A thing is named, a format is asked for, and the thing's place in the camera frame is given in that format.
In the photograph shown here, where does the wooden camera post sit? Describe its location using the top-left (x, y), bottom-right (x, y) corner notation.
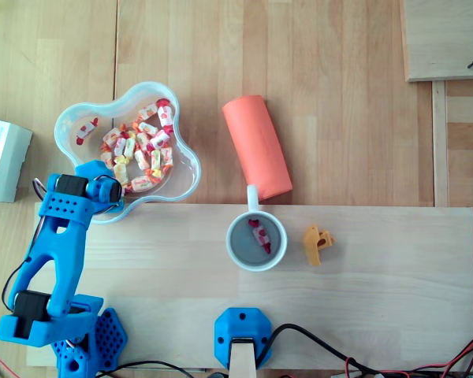
top-left (228, 341), bottom-right (259, 378)

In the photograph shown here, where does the red cable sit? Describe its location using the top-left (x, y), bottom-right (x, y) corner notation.
top-left (343, 328), bottom-right (473, 378)

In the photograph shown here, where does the light wooden panel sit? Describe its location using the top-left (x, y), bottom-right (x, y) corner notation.
top-left (400, 0), bottom-right (473, 83)

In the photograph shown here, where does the orange foam roll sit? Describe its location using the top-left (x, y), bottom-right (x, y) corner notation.
top-left (221, 94), bottom-right (293, 201)

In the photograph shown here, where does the yellow wrapped fruit candy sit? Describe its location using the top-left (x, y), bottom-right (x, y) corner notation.
top-left (113, 155), bottom-right (130, 186)

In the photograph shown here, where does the thick black cable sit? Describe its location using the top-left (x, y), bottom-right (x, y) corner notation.
top-left (259, 322), bottom-right (473, 378)

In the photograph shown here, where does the flower-shaped plastic candy tub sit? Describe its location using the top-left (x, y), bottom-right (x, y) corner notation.
top-left (54, 80), bottom-right (203, 225)

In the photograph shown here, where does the thin black cable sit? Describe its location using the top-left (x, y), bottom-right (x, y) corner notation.
top-left (96, 360), bottom-right (198, 378)

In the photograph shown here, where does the white cardboard box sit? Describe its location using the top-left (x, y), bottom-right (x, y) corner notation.
top-left (0, 116), bottom-right (34, 203)

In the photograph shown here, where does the blue printed post base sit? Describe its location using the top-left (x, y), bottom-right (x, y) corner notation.
top-left (214, 307), bottom-right (274, 371)

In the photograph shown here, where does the white ceramic mug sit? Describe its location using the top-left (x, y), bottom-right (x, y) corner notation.
top-left (225, 183), bottom-right (289, 272)

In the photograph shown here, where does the light wooden base board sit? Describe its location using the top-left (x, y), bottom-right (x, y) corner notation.
top-left (25, 202), bottom-right (473, 371)

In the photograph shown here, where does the red white wrapped candy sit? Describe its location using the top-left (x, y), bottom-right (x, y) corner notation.
top-left (248, 218), bottom-right (274, 255)

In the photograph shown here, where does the yellow printed plastic part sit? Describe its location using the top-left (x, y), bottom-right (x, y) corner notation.
top-left (302, 224), bottom-right (337, 268)

